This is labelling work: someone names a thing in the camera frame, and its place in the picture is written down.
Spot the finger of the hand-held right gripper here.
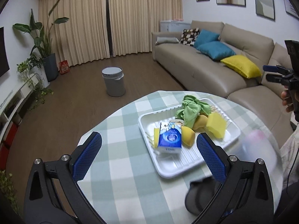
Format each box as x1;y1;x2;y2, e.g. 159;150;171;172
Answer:
263;65;293;74
266;73;293;85

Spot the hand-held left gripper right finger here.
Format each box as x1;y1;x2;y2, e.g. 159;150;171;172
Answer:
192;133;275;224

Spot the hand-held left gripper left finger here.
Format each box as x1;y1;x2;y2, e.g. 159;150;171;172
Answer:
23;131;105;224

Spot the white plastic tray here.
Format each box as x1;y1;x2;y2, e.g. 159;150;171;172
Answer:
138;97;241;180

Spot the yellow egg-shaped sponge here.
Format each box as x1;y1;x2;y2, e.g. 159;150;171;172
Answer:
181;126;196;148

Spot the large yellow rectangular sponge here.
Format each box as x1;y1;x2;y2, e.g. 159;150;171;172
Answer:
206;112;228;139

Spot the yellow gourd-shaped sponge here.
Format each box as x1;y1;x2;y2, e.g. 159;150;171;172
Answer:
192;115;209;131

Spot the blue tissue pack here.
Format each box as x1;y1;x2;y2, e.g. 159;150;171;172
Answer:
158;121;183;154

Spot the green cloth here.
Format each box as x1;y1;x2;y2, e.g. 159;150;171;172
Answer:
175;94;212;129

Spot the person's right hand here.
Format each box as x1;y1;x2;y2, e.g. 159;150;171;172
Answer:
281;90;295;113

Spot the yellow cushion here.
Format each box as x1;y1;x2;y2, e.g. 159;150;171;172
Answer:
220;55;262;79

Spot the black cylindrical container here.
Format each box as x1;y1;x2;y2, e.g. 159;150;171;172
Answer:
184;177;221;215

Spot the translucent plastic box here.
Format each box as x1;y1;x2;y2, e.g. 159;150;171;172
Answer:
242;129;279;168

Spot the white framed picture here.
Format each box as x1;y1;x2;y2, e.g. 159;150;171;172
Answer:
282;0;299;20

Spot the small yellow sponge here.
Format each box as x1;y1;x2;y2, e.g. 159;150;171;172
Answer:
153;128;162;149

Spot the blue cushion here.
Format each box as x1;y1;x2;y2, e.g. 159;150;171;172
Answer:
193;29;220;48
196;41;236;60

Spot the grey abstract framed picture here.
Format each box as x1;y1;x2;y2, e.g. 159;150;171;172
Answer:
254;0;275;20

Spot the beige sofa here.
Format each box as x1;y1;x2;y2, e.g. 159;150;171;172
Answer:
151;20;299;150

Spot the person's light patterned clothing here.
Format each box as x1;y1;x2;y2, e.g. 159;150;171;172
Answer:
280;126;299;188

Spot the grey trash can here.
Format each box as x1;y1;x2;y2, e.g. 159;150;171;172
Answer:
102;67;126;97

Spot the green leafy plant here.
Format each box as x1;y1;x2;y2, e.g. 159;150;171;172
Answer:
0;169;20;213

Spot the white tv stand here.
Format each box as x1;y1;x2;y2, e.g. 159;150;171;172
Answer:
0;73;44;168

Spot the brown patterned cushion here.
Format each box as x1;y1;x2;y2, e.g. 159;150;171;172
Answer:
180;28;200;46

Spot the red paper bag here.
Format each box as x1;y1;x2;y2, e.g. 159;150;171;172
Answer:
58;61;70;75

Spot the dark grey planter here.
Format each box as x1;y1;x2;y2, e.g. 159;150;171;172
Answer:
42;53;59;82

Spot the small trailing plant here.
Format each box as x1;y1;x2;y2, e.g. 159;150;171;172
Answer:
17;56;54;108

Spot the white cabinet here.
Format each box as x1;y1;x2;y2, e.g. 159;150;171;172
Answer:
160;19;191;32

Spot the grey cushion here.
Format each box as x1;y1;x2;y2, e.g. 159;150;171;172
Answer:
156;37;179;45

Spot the tall leafy plant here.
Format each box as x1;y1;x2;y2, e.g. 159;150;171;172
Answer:
13;0;70;59

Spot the beige curtain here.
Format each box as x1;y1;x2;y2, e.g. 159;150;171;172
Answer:
107;0;183;57
38;0;109;67

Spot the black television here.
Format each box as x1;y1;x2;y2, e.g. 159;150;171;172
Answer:
0;27;10;77

